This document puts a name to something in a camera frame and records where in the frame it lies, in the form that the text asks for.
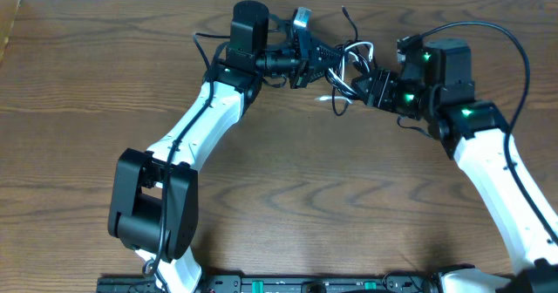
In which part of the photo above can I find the white usb cable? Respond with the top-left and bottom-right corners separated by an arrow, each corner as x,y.
314,41 -> 375,105

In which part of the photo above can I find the black usb cable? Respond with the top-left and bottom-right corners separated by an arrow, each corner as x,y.
324,5 -> 371,118

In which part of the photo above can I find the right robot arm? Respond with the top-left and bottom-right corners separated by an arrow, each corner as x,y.
351,37 -> 557,292

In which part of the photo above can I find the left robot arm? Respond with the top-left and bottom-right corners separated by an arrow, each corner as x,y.
107,0 -> 342,292

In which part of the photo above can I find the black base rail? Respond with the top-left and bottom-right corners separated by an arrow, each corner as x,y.
95,274 -> 515,293

